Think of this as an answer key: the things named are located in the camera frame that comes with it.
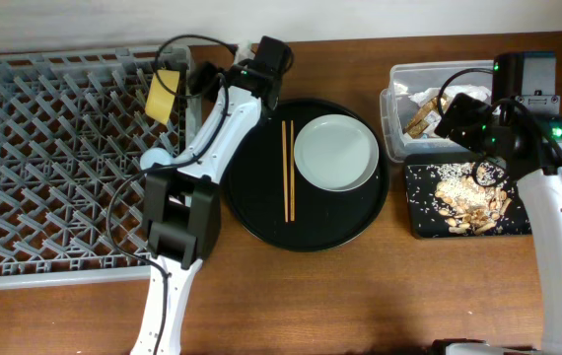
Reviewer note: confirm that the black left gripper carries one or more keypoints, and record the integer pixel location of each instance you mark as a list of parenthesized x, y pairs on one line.
[(204, 73)]

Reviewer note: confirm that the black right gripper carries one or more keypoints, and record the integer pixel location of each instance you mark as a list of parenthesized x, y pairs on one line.
[(473, 110)]

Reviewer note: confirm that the yellow bowl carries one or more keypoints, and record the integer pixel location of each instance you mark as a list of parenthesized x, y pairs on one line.
[(162, 95)]

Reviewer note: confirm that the food scraps rice and peanuts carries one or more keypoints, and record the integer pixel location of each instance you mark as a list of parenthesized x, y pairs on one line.
[(468, 202)]

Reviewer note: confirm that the blue plastic cup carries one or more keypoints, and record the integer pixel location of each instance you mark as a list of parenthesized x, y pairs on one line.
[(155, 156)]

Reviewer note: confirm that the wooden chopstick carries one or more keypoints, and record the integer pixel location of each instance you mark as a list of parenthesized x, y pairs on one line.
[(292, 174), (285, 171)]

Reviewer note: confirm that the pale green plate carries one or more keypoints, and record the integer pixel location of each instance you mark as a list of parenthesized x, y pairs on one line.
[(336, 152)]

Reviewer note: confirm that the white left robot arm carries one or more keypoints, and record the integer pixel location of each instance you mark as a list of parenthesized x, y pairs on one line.
[(181, 215)]

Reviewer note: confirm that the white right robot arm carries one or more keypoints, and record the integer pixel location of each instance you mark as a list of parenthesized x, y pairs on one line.
[(520, 130)]

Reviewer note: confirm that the grey dishwasher rack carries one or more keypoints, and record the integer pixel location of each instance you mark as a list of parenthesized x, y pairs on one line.
[(72, 132)]

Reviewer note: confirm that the gold foil wrapper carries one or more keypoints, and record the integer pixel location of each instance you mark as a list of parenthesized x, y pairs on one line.
[(425, 118)]

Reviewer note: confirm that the clear plastic bin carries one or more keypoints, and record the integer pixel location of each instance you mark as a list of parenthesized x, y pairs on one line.
[(397, 109)]

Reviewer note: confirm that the black rectangular tray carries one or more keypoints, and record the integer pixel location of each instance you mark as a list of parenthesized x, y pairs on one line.
[(419, 222)]

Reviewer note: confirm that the round black tray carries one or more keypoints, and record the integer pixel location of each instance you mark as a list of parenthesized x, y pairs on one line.
[(253, 185)]

